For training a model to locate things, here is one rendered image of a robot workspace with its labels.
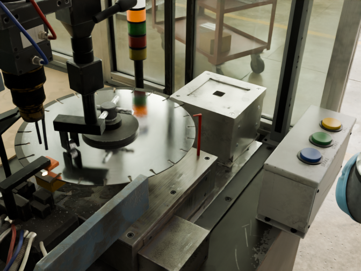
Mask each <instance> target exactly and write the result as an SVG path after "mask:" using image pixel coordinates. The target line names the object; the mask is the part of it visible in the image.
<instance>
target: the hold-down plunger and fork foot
mask: <svg viewBox="0 0 361 271"><path fill-rule="evenodd" d="M81 96H82V104H83V112H84V117H83V116H72V115H62V114H58V115H57V116H56V118H55V119H54V120H53V126H54V131H59V135H60V140H61V147H63V148H64V149H65V150H67V151H68V152H69V151H70V143H69V137H68V132H69V134H70V138H71V139H73V140H74V141H75V143H76V146H77V147H79V146H80V141H79V137H78V134H79V133H80V134H90V135H96V136H101V135H102V133H103V132H104V130H105V128H106V127H105V119H104V118H98V117H97V108H96V98H95V93H94V94H92V95H86V96H83V95H81Z"/></svg>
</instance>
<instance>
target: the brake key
mask: <svg viewBox="0 0 361 271"><path fill-rule="evenodd" d="M300 156H301V158H302V159H304V160H306V161H308V162H318V161H320V160H321V153H320V151H318V150H316V149H314V148H309V147H308V148H304V149H302V150H301V153H300Z"/></svg>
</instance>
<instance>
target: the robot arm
mask: <svg viewBox="0 0 361 271"><path fill-rule="evenodd" d="M335 197H336V202H337V205H338V207H339V208H340V209H341V210H342V211H343V212H345V213H346V214H347V215H349V216H350V217H351V218H352V219H353V220H354V221H356V222H358V223H360V224H361V152H358V153H356V154H355V155H354V156H352V157H351V158H350V159H349V161H348V162H347V163H346V164H345V166H344V167H343V169H342V175H341V176H340V177H339V178H338V181H337V185H336V191H335Z"/></svg>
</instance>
